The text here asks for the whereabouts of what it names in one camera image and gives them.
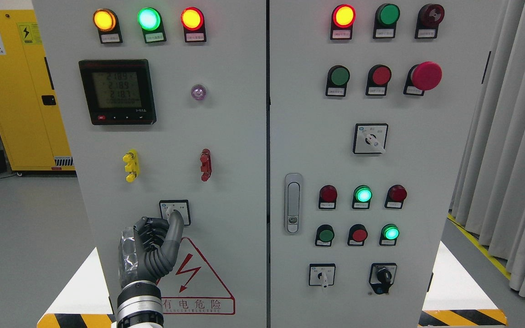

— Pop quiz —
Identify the small purple clear lamp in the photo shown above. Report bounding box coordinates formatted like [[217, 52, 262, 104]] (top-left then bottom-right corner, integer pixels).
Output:
[[191, 84, 208, 101]]

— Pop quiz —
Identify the dark red lamp lower right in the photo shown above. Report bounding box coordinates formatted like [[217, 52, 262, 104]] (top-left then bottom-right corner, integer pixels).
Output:
[[385, 184, 407, 210]]

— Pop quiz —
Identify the green lit push button lower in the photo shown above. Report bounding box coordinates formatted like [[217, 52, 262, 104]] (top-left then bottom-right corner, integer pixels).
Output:
[[379, 224, 400, 246]]

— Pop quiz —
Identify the yellow indicator lamp top left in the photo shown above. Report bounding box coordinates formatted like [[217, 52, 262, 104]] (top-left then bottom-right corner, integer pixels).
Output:
[[93, 8, 123, 44]]

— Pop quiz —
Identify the green lit lamp top left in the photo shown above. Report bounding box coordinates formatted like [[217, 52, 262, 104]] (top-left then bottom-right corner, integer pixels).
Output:
[[137, 7, 167, 44]]

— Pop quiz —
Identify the right yellow black base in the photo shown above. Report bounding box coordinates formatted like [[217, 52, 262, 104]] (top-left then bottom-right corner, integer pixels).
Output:
[[417, 243, 508, 328]]

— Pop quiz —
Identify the red push button upper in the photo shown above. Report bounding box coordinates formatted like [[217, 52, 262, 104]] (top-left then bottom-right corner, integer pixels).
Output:
[[365, 64, 392, 96]]

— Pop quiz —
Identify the red terminal connector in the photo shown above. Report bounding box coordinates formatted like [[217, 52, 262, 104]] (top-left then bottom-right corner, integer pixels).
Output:
[[200, 148, 212, 181]]

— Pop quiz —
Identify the yellow safety storage cabinet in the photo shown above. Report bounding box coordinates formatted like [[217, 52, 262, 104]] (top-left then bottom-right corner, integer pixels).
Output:
[[0, 9, 75, 172]]

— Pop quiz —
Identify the red lit lamp top right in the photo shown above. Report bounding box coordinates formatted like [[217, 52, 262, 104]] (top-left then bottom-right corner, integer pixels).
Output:
[[329, 4, 356, 40]]

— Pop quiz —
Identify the yellow black base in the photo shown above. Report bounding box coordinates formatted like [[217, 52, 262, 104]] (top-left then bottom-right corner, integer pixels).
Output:
[[36, 249, 115, 328], [417, 243, 508, 328]]

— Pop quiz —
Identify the black digital power meter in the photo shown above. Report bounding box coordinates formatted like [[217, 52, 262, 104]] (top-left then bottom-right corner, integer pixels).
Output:
[[78, 59, 157, 125]]

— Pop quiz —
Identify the left yellow black base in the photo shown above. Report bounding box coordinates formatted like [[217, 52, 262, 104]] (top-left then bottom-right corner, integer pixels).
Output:
[[36, 249, 115, 328]]

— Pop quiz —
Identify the dark red lamp lower left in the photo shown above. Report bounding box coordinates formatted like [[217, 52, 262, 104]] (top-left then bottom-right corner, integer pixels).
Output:
[[318, 185, 338, 210]]

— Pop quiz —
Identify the red push button lower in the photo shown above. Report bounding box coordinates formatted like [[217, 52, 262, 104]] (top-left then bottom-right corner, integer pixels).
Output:
[[347, 224, 368, 246]]

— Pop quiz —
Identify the black knob selector switch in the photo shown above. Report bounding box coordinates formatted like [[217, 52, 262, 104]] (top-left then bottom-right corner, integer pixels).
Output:
[[368, 263, 397, 295]]

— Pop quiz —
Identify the red electric hazard warning sticker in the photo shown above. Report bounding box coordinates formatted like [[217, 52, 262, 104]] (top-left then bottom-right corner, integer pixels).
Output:
[[158, 237, 236, 315]]

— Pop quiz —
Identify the silver cabinet door handle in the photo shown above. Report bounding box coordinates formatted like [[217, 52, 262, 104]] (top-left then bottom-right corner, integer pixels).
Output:
[[284, 173, 304, 234]]

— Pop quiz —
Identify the red emergency stop mushroom button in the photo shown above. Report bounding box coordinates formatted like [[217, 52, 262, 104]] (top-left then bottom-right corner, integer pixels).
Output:
[[403, 61, 443, 96]]

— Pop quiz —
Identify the green push button upper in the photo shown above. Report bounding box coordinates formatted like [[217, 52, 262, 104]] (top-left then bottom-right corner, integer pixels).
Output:
[[325, 65, 350, 97]]

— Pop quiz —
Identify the dark red lamp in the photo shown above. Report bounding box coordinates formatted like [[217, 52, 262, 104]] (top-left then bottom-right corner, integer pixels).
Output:
[[385, 184, 407, 210], [318, 185, 338, 210]]

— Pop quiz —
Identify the green lit lamp lower middle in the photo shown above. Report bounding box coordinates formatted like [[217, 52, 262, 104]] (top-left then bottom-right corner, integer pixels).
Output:
[[351, 185, 373, 210]]

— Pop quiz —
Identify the grey black robotic hand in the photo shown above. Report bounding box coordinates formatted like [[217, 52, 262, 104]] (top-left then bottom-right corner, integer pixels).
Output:
[[118, 210, 184, 288]]

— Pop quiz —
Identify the red lit lamp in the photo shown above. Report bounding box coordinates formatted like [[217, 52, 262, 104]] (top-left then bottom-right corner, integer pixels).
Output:
[[180, 7, 207, 43], [329, 4, 356, 40]]

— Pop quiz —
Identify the grey curtain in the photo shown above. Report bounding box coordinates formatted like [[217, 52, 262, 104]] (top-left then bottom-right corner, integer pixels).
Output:
[[452, 0, 525, 297]]

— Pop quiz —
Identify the green unlit lamp top right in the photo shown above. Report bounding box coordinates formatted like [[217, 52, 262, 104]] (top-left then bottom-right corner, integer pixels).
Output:
[[373, 3, 400, 39]]

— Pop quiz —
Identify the grey electrical control cabinet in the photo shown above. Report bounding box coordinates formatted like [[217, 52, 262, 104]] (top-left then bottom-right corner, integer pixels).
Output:
[[33, 0, 506, 328]]

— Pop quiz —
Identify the white rotary selector switch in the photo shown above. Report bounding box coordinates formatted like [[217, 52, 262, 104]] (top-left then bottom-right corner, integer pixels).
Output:
[[352, 123, 388, 155], [159, 200, 191, 227], [308, 263, 337, 288]]

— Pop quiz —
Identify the red lit lamp top left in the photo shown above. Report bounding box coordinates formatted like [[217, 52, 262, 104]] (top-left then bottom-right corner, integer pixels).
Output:
[[180, 7, 207, 43]]

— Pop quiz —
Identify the yellow terminal connector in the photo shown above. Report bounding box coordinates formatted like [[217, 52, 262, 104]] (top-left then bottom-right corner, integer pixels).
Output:
[[122, 149, 140, 183]]

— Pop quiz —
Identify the dark red buzzer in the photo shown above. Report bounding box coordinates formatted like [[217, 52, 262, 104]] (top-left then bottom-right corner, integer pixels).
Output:
[[414, 3, 445, 39]]

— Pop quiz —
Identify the red push button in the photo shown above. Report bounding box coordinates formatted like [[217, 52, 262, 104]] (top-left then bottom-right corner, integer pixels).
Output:
[[365, 64, 392, 96], [347, 224, 368, 246]]

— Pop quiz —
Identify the green lit lamp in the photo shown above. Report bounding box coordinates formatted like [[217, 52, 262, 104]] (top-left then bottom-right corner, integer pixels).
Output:
[[137, 7, 167, 44], [351, 185, 373, 210]]

